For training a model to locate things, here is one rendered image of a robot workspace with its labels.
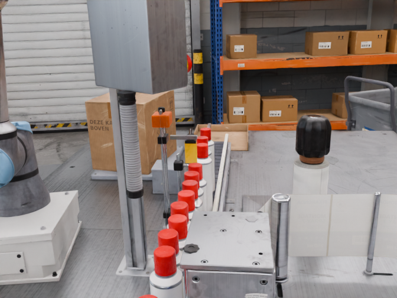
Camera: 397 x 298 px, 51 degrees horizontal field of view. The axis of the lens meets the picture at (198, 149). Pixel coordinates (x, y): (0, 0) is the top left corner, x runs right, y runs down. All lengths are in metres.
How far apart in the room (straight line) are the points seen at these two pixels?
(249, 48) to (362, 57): 1.25
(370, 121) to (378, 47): 2.09
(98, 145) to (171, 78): 0.89
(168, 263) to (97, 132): 1.03
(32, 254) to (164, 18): 0.61
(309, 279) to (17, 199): 0.73
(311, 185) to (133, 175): 0.44
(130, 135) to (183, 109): 4.57
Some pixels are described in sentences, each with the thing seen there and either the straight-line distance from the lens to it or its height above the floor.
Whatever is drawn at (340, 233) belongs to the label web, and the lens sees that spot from 0.93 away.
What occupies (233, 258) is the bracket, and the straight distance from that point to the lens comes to 0.51.
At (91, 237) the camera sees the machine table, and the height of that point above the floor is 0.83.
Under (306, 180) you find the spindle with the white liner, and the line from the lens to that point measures 1.03.
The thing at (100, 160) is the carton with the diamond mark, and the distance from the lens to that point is 1.63.
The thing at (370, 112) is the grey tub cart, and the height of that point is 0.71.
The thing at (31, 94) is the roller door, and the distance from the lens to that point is 5.57.
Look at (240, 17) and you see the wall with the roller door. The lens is 5.42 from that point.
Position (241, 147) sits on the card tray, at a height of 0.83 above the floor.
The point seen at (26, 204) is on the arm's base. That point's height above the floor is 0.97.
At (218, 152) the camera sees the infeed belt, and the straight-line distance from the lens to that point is 1.67.
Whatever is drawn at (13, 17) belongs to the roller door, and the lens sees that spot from 5.51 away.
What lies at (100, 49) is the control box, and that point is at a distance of 0.83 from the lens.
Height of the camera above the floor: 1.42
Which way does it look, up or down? 18 degrees down
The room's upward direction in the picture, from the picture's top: 2 degrees counter-clockwise
